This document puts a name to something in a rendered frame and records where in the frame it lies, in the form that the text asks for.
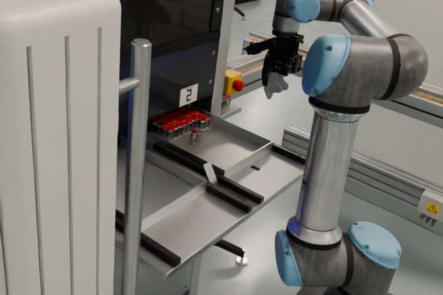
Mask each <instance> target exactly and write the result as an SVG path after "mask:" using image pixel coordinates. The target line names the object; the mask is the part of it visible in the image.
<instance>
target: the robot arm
mask: <svg viewBox="0 0 443 295"><path fill-rule="evenodd" d="M313 20H316V21H324V22H338V23H341V24H342V25H343V26H344V28H345V29H346V30H347V31H348V32H349V33H350V35H348V34H324V35H321V36H320V37H318V38H317V39H316V40H315V41H314V43H313V44H312V45H311V47H310V49H309V51H308V53H307V56H306V58H305V62H304V65H303V72H302V77H303V78H302V80H301V82H302V88H303V91H304V93H305V94H307V95H308V96H309V104H310V105H311V107H312V108H313V109H314V116H313V121H312V128H311V132H310V139H309V146H308V150H307V157H306V161H305V168H304V173H303V179H302V183H301V191H300V195H299V202H298V206H297V213H296V215H294V216H292V217H291V218H290V219H289V220H288V222H287V227H286V230H279V231H277V233H276V236H275V255H276V264H277V268H278V273H279V276H280V279H281V280H282V282H283V283H284V284H286V285H287V286H300V287H301V288H303V287H304V286H309V287H327V288H326V290H325V291H324V292H323V294H322V295H387V293H388V291H389V288H390V285H391V283H392V279H393V277H394V274H395V272H396V269H397V268H398V266H399V259H400V255H401V247H400V244H399V242H398V241H397V239H396V238H395V237H394V236H393V235H392V234H391V233H390V232H388V231H387V230H385V229H384V228H382V227H380V226H378V225H376V224H373V223H369V222H364V221H359V222H356V223H353V225H351V226H350V227H349V229H348V232H342V231H341V229H340V227H339V226H338V224H337V222H338V217H339V213H340V207H341V201H342V197H343V192H344V188H345V183H346V179H347V173H348V170H349V164H350V160H351V154H352V151H353V145H354V141H355V136H356V132H357V126H358V123H359V119H360V118H361V117H362V116H364V115H366V114H367V113H368V112H369V110H370V105H371V101H372V100H373V99H374V100H387V101H389V100H396V99H401V98H403V97H406V96H408V95H410V94H412V93H413V92H414V91H415V90H416V89H417V88H418V87H420V85H421V84H422V83H423V81H424V80H425V78H426V75H427V72H428V56H427V52H426V51H425V49H424V47H423V46H422V45H421V44H420V43H419V42H418V41H417V40H416V39H415V38H414V37H412V36H410V35H409V34H404V33H399V32H398V31H397V30H396V29H395V28H394V27H393V26H391V25H390V24H389V23H388V22H386V21H385V20H384V19H383V18H382V17H381V16H380V15H379V14H378V13H376V12H375V11H374V3H373V0H276V7H275V11H274V18H273V23H272V27H273V28H272V34H273V35H275V36H277V37H274V38H270V39H268V40H264V41H262V42H259V43H258V42H256V43H252V44H250V45H249V46H247V47H246V50H247V55H257V54H259V53H261V51H265V50H267V49H268V50H269V51H268V52H267V54H266V56H265V60H264V64H263V68H262V85H263V87H264V92H265V94H266V97H267V99H271V98H272V96H273V94H274V93H281V91H282V90H287V89H288V87H289V85H288V83H287V82H286V81H285V80H284V79H283V77H284V76H288V73H293V74H295V73H297V71H298V72H300V68H301V61H302V58H303V54H300V53H298V50H299V43H300V41H301V40H303V37H304V35H302V34H298V31H299V27H300V23H309V22H311V21H313ZM299 59H300V63H299ZM298 66H299V67H298ZM271 70H272V71H271Z"/></svg>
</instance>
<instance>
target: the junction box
mask: <svg viewBox="0 0 443 295"><path fill-rule="evenodd" d="M417 211H418V212H420V213H422V214H425V215H427V216H429V217H432V218H433V219H436V220H438V221H440V222H442V223H443V197H442V196H439V195H437V194H435V193H432V192H430V191H428V190H425V191H424V192H423V194H422V196H421V199H420V201H419V204H418V207H417Z"/></svg>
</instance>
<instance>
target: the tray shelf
mask: <svg viewBox="0 0 443 295"><path fill-rule="evenodd" d="M153 146H154V145H153V144H151V143H150V142H147V141H146V149H148V150H150V151H152V152H154V153H155V154H157V155H159V156H161V157H163V158H165V159H167V160H168V161H171V162H172V163H174V164H176V165H178V166H180V167H182V168H184V169H186V170H187V171H189V172H191V173H193V174H195V175H196V176H199V177H200V178H203V179H204V180H206V181H208V182H209V180H208V177H207V176H204V175H203V174H200V173H198V172H197V171H195V170H193V169H191V168H189V167H187V166H186V165H184V164H182V163H180V162H178V161H176V160H174V159H172V158H170V157H168V156H166V155H164V154H162V153H161V152H159V151H157V150H155V149H153ZM253 165H254V166H255V167H258V168H259V169H260V170H259V171H257V170H255V169H252V168H251V166H253ZM304 168H305V165H304V164H302V163H299V162H297V161H295V160H293V159H290V158H288V157H286V156H284V155H282V154H280V153H278V152H275V151H273V150H272V151H271V152H269V153H267V154H266V155H264V156H263V157H261V158H260V159H258V160H256V161H255V162H253V163H251V164H250V165H248V166H247V167H245V168H244V169H242V170H240V171H239V172H237V173H235V174H234V175H232V176H231V177H229V179H231V180H233V181H235V182H237V183H239V184H240V185H242V186H244V187H246V188H248V189H250V190H252V191H254V192H256V193H258V194H260V195H261V196H264V201H263V203H261V204H260V205H259V204H258V203H256V202H254V201H252V200H250V199H248V198H247V199H248V200H246V202H247V203H249V204H251V205H252V211H251V212H250V213H246V212H245V211H243V210H241V209H239V208H238V207H235V206H234V205H231V204H230V203H228V202H226V201H224V200H222V199H221V198H219V197H217V196H215V195H213V194H211V193H209V192H208V191H206V192H205V193H203V194H202V195H200V196H199V197H197V198H195V199H193V200H192V201H190V202H189V203H187V204H186V205H184V206H183V207H181V208H179V209H178V210H176V211H174V212H173V213H171V214H170V215H168V216H167V217H165V218H163V219H162V220H160V221H158V222H157V223H155V224H154V225H152V226H150V227H149V228H147V229H146V230H144V231H142V233H144V234H145V235H146V236H148V237H150V238H151V239H153V240H155V241H156V242H157V243H159V244H161V245H162V246H164V247H165V248H167V249H168V250H170V251H171V252H173V253H174V254H176V255H178V256H179V257H180V258H181V264H180V265H178V266H177V267H174V266H172V265H171V264H169V263H168V262H166V261H165V260H163V259H162V258H160V257H159V256H157V255H156V254H154V253H153V252H151V251H150V250H148V249H147V248H145V247H144V246H142V245H140V259H139V263H140V264H141V265H143V266H145V267H146V268H147V269H149V270H150V271H151V272H153V273H155V274H156V275H157V276H159V277H160V278H162V279H163V280H165V281H167V280H168V279H169V278H171V277H172V276H173V275H174V274H176V273H177V272H179V271H180V270H181V269H182V268H184V267H185V266H186V265H188V264H189V263H190V262H192V261H193V260H194V259H196V258H197V257H198V256H200V255H201V254H202V253H204V252H205V251H206V250H207V249H209V248H210V247H212V246H213V245H214V244H215V243H217V242H218V241H219V240H221V239H222V238H223V237H224V236H226V235H227V234H229V233H230V232H231V231H232V230H234V229H235V228H237V227H238V226H239V225H240V224H242V223H243V222H245V221H246V220H247V219H248V218H250V217H251V216H253V215H254V214H255V213H256V212H257V211H259V210H260V209H262V208H263V207H264V206H265V205H267V204H268V203H270V202H271V201H272V200H273V199H275V198H276V197H278V196H279V195H280V194H281V193H283V192H284V191H286V190H287V189H288V188H289V187H290V186H292V185H293V184H295V183H296V182H297V181H298V180H300V179H301V178H302V177H303V173H304ZM219 184H220V183H219ZM220 185H222V184H220ZM222 186H223V185H222ZM224 187H225V186H224ZM226 188H227V187H226ZM228 189H229V188H228ZM230 190H231V189H230ZM231 191H233V190H231ZM233 192H235V191H233ZM235 193H236V192H235ZM237 194H238V193H237ZM239 195H240V194H239ZM241 196H242V195H241ZM243 197H244V196H243ZM244 198H246V197H244ZM123 237H124V233H123V232H121V231H120V230H118V229H117V228H115V246H116V247H117V248H119V249H120V250H121V251H123Z"/></svg>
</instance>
